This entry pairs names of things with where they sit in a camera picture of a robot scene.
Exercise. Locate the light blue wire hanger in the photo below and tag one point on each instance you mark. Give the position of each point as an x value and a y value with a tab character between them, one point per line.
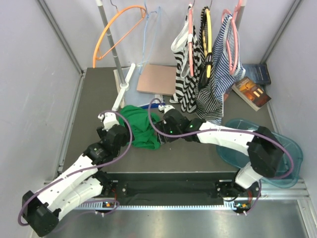
149	36

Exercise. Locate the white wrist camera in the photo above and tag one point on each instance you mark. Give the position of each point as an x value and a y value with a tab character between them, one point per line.
109	120
165	108

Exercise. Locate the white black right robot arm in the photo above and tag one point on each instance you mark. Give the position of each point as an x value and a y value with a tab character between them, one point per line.
260	146

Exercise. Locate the grey rack pole right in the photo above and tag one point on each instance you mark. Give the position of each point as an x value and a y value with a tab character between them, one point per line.
240	10

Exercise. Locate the wide black white striped top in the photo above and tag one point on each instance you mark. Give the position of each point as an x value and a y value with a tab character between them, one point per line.
185	84

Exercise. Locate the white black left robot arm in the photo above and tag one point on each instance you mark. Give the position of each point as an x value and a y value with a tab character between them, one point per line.
44	209

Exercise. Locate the pink brown notebook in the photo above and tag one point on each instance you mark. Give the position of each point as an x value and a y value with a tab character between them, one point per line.
157	79

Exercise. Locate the grey rack pole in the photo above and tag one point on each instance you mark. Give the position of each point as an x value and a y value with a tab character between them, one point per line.
240	10
110	40

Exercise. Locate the grey rack pole left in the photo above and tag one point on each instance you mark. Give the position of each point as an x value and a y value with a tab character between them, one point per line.
110	40

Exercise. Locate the yellow black hanger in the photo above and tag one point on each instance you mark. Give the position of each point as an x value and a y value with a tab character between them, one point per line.
206	44

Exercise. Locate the blue white striped tank top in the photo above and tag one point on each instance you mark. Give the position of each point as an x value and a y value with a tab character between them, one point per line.
223	79

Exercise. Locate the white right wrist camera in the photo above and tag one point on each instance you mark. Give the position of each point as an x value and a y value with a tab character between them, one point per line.
165	108

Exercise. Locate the orange cover book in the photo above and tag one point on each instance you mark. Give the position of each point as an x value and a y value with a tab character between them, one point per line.
251	93

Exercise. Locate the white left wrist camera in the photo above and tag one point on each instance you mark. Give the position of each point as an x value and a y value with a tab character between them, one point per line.
109	120

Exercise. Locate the teal transparent plastic basket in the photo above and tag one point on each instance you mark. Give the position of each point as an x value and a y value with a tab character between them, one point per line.
239	160

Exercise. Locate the dark blue book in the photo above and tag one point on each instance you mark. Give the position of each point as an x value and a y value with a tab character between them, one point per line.
258	73

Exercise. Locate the white rack base foot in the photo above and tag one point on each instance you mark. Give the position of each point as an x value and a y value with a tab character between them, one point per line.
123	87

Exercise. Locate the blue white folder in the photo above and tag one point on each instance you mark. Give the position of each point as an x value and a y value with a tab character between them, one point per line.
136	98

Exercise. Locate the green tank top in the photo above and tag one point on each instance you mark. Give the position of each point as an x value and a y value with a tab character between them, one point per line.
143	132

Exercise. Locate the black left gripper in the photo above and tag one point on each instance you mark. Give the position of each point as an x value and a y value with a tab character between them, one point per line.
102	133

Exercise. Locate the pink hanger right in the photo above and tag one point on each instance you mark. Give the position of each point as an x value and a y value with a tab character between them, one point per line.
233	60

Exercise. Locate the pink hanger left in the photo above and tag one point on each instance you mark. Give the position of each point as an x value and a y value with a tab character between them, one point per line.
190	39

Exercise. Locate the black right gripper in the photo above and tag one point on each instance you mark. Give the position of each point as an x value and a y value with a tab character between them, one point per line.
162	126

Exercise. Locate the grey slotted cable duct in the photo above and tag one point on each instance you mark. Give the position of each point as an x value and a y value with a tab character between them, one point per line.
106	205

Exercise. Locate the pink hanger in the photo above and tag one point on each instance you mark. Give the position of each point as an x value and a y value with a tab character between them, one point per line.
233	60
190	39

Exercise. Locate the thin black white striped top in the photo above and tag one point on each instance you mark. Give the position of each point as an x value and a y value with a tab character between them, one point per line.
208	105

